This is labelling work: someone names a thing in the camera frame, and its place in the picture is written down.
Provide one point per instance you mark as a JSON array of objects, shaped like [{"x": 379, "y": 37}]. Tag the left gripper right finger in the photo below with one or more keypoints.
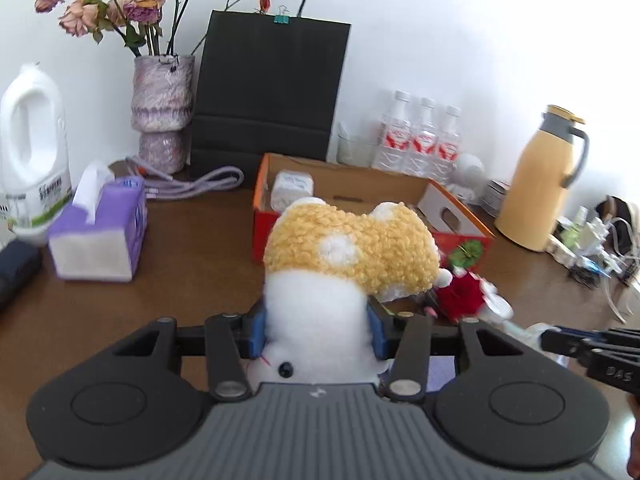
[{"x": 486, "y": 360}]

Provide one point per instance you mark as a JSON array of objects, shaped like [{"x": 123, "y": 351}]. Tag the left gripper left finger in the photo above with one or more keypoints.
[{"x": 226, "y": 341}]

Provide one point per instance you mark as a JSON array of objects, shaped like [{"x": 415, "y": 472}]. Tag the red rose flower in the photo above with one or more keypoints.
[{"x": 468, "y": 295}]

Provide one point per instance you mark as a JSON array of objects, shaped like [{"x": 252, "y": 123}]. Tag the yellow white plush toy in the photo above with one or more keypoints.
[{"x": 322, "y": 265}]

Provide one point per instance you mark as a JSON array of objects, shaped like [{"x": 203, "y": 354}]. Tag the white power strip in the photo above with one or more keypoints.
[{"x": 570, "y": 257}]

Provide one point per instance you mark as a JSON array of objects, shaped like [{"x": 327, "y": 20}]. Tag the green spray bottle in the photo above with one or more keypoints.
[{"x": 571, "y": 234}]

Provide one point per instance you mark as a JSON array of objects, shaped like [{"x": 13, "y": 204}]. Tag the stacked small tins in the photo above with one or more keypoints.
[{"x": 493, "y": 196}]

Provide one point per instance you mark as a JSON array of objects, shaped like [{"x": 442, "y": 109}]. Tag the purple tissue pack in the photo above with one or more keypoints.
[{"x": 99, "y": 235}]

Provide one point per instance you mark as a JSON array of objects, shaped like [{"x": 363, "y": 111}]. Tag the white wet wipes pack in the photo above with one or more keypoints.
[{"x": 289, "y": 186}]

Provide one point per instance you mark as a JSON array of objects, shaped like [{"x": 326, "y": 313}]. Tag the yellow thermos jug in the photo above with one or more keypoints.
[{"x": 551, "y": 162}]

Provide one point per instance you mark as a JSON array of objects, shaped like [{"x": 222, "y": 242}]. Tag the white robot speaker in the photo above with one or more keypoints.
[{"x": 468, "y": 179}]

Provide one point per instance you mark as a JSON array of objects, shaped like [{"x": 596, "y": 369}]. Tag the orange cardboard box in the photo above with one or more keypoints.
[{"x": 460, "y": 236}]

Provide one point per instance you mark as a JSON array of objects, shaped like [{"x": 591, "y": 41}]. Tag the right water bottle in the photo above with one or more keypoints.
[{"x": 447, "y": 146}]

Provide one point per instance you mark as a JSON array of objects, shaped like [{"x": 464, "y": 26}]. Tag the water bottle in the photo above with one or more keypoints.
[
  {"x": 422, "y": 143},
  {"x": 396, "y": 136},
  {"x": 447, "y": 146}
]

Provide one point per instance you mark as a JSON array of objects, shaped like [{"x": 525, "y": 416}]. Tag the middle water bottle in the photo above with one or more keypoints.
[{"x": 422, "y": 143}]

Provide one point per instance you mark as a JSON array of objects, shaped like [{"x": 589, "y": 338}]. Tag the left water bottle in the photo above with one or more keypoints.
[{"x": 396, "y": 136}]

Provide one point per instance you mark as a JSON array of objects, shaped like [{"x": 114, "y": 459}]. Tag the clear drinking glass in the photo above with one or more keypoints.
[{"x": 353, "y": 150}]

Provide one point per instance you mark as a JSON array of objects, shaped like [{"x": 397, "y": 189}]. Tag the dark blue case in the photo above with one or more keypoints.
[{"x": 19, "y": 263}]

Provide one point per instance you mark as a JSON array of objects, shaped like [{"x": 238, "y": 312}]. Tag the purple textured vase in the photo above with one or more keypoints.
[{"x": 161, "y": 108}]

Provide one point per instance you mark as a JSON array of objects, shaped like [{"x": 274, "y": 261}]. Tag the white detergent jug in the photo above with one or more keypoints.
[{"x": 35, "y": 176}]

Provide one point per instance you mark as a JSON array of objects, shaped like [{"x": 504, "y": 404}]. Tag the black paper bag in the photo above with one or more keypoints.
[{"x": 265, "y": 88}]

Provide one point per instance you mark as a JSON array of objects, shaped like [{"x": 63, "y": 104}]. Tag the green binder clip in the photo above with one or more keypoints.
[{"x": 282, "y": 17}]

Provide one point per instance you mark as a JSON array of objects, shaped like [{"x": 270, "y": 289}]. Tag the dried pink roses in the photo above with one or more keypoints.
[{"x": 150, "y": 25}]

